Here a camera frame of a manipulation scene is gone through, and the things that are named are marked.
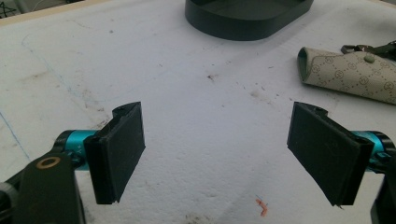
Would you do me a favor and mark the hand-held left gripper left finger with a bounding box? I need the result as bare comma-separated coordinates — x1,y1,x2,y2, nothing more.
53,101,147,205

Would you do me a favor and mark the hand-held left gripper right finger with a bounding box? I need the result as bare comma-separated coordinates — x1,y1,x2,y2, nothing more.
286,101,389,207

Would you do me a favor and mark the beige patterned key pouch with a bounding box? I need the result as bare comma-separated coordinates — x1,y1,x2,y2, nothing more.
297,46,396,105

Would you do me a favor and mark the dark metal clasp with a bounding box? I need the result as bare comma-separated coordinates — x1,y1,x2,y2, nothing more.
340,40,396,61

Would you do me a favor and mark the dark oval tray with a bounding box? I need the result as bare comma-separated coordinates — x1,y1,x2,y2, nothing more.
184,0,315,42

